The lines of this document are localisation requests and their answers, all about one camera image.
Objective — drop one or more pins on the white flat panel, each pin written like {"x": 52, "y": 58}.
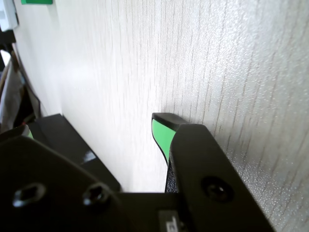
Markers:
{"x": 8, "y": 12}

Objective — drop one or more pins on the green wooden cube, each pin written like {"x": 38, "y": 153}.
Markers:
{"x": 36, "y": 2}

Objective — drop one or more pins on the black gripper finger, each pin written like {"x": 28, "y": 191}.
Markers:
{"x": 217, "y": 169}
{"x": 14, "y": 134}

